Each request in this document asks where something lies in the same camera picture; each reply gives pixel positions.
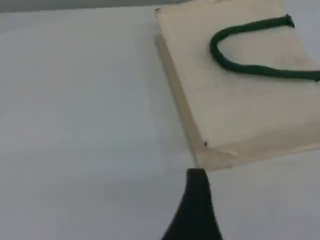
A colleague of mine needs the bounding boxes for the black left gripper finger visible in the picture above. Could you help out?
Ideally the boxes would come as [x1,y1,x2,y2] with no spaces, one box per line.
[161,167,222,240]

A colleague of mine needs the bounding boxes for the cream canvas handbag green handles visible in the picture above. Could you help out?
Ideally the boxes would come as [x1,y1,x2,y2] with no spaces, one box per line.
[154,0,320,173]

